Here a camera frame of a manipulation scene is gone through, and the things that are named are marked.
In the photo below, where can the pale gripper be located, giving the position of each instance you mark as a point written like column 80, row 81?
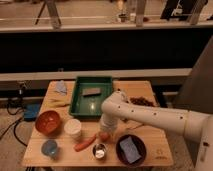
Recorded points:
column 107, row 128

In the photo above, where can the yellow red apple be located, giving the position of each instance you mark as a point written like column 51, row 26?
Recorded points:
column 104, row 136

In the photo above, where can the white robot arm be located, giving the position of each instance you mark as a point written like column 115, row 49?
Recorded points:
column 195, row 126

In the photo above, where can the small metal cup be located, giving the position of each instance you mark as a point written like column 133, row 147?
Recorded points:
column 99, row 151

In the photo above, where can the white plastic cup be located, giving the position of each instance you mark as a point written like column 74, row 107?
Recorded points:
column 73, row 128

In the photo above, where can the blue plastic cup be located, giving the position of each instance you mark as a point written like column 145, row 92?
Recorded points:
column 50, row 148

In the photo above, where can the orange carrot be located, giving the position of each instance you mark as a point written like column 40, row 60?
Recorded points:
column 84, row 144

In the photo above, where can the dark round plate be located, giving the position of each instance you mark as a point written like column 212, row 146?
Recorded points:
column 140, row 147

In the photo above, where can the blue sponge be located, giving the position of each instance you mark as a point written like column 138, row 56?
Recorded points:
column 130, row 150

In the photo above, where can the green plastic tray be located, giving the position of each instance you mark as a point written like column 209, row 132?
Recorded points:
column 89, row 107

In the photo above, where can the grey block in tray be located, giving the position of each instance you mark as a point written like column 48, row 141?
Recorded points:
column 91, row 91

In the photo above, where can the brown grapes bunch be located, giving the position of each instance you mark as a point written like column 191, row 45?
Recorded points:
column 141, row 101

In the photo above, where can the yellow banana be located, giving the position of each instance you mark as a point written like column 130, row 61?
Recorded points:
column 58, row 103

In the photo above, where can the red bowl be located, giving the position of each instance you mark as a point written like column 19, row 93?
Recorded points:
column 48, row 122

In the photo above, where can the blue grey cloth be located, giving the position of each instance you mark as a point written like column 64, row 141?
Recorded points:
column 61, row 87

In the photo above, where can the blue box on floor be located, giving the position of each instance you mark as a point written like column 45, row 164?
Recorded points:
column 31, row 112

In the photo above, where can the white handled fork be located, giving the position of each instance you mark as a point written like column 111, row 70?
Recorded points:
column 134, row 127

